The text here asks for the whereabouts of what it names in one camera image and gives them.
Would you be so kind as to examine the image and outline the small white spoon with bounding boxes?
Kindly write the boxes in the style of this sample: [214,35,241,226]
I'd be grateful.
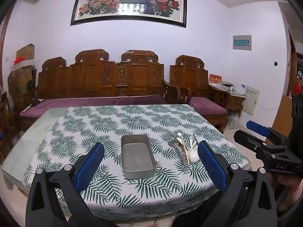
[176,132,190,152]

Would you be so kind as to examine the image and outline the long white spoon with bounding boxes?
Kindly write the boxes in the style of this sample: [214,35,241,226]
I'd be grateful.
[188,137,200,163]

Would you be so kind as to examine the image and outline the fern leaf print tablecloth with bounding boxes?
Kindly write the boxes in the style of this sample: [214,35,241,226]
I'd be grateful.
[21,104,251,220]

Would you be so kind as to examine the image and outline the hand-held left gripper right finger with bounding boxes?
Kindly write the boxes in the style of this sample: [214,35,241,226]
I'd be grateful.
[197,141,278,227]

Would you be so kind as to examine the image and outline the wooden side table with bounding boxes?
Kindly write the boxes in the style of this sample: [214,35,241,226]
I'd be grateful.
[209,82,247,118]

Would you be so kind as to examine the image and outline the wooden door frame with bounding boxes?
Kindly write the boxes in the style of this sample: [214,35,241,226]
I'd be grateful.
[285,28,303,97]

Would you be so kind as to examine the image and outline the white flat box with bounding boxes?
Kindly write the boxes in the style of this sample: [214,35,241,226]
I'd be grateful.
[12,59,35,71]

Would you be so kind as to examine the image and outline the white electrical cabinet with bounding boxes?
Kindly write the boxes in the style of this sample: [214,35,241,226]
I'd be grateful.
[242,86,260,117]

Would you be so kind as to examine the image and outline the short purple seat cushion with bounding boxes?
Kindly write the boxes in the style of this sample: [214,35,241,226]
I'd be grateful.
[189,96,228,115]

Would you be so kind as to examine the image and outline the carved wooden armchair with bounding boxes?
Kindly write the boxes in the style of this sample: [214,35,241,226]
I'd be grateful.
[169,55,231,133]

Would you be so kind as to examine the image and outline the rectangular metal container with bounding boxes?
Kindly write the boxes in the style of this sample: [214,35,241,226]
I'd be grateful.
[121,134,157,180]

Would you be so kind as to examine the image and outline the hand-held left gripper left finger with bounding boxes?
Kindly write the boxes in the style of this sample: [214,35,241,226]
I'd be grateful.
[26,142,105,227]

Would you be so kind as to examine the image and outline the carved wooden sofa bench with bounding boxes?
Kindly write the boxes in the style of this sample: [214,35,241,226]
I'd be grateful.
[20,49,181,133]

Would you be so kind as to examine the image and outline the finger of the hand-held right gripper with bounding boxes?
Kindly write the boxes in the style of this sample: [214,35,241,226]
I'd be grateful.
[233,129,268,155]
[246,120,288,147]

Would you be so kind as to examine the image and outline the framed peacock flower painting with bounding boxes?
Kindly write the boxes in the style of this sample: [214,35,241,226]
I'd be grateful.
[70,0,187,28]

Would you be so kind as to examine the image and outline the brown cardboard sheet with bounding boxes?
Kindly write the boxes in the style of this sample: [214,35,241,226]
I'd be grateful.
[272,95,294,138]

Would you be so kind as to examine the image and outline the person's right hand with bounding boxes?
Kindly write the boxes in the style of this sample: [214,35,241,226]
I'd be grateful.
[272,175,303,218]

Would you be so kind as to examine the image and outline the grey wall panel box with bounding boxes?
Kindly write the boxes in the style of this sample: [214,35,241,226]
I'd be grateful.
[233,35,252,51]

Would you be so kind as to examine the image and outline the white plastic bag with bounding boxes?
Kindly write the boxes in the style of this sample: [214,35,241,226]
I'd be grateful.
[227,112,241,129]

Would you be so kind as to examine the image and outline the large cardboard box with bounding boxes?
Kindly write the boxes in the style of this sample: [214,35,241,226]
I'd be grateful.
[9,66,36,101]

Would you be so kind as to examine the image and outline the metal spoon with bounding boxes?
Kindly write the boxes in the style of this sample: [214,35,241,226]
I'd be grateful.
[168,141,190,166]

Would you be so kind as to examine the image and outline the small cardboard box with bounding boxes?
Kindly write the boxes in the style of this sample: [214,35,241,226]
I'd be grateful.
[16,44,35,61]

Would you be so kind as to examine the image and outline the long purple seat cushion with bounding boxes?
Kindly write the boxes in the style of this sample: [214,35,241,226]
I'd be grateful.
[20,95,167,117]

